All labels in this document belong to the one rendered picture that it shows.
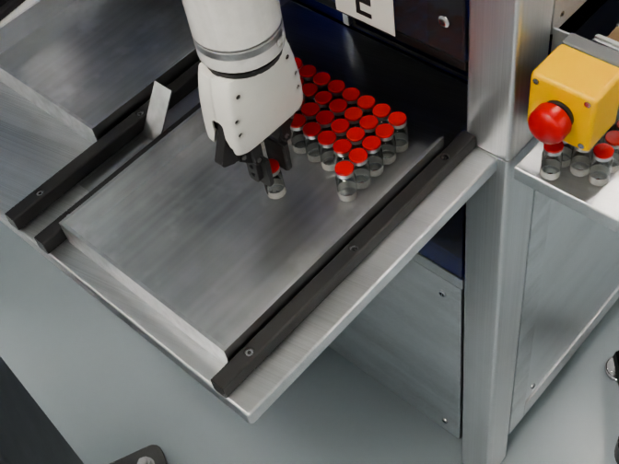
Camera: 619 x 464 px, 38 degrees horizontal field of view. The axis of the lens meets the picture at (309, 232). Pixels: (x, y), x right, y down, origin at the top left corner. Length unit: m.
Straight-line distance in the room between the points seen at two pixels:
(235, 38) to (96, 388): 1.29
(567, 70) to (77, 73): 0.64
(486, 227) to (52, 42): 0.63
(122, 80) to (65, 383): 0.97
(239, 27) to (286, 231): 0.27
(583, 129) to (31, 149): 0.65
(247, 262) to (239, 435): 0.93
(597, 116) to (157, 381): 1.28
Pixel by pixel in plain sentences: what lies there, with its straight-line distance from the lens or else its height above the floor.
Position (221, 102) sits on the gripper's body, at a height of 1.07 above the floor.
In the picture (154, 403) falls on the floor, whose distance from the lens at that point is 1.93.
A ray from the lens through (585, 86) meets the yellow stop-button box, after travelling 0.90.
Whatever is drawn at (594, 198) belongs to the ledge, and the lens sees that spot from 1.00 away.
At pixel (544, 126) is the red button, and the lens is 0.89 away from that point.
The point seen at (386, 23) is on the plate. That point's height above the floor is 1.00.
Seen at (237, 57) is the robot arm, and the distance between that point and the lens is 0.82.
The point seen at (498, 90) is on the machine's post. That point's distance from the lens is 0.96.
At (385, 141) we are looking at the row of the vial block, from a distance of 1.00.
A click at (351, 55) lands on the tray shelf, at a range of 1.16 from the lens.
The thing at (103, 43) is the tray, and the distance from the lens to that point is 1.27.
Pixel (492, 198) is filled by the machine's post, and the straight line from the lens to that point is 1.09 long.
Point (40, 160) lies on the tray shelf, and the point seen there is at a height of 0.88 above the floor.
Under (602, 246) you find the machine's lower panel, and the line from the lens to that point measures 1.58.
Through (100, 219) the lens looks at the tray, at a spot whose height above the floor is 0.88.
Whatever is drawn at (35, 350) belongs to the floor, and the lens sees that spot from 2.10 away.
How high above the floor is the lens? 1.64
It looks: 51 degrees down
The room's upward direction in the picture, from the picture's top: 12 degrees counter-clockwise
